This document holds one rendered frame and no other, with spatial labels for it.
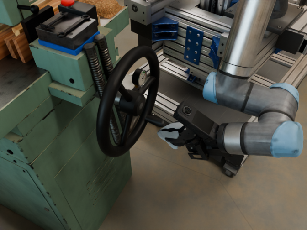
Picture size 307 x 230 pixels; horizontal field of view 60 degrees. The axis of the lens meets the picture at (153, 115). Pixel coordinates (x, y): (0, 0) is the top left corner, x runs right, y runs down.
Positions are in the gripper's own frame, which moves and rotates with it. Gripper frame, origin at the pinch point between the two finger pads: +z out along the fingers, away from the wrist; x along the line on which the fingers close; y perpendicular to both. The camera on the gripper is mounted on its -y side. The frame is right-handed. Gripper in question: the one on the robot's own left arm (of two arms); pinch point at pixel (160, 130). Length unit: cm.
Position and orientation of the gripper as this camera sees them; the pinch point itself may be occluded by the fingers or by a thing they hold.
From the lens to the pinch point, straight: 75.8
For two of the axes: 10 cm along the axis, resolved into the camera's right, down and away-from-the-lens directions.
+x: 4.5, -6.9, 5.6
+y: 4.6, 7.2, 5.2
